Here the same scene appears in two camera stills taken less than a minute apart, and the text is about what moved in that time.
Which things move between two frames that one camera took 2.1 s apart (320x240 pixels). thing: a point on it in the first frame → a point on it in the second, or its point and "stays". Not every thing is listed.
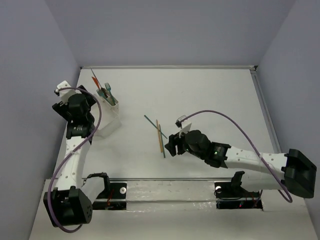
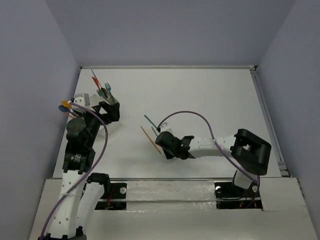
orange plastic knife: [96, 82] stays
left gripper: [60, 108] → [110, 110]
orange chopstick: [159, 136] → [152, 140]
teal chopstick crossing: [152, 122] stays
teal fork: [109, 88] stays
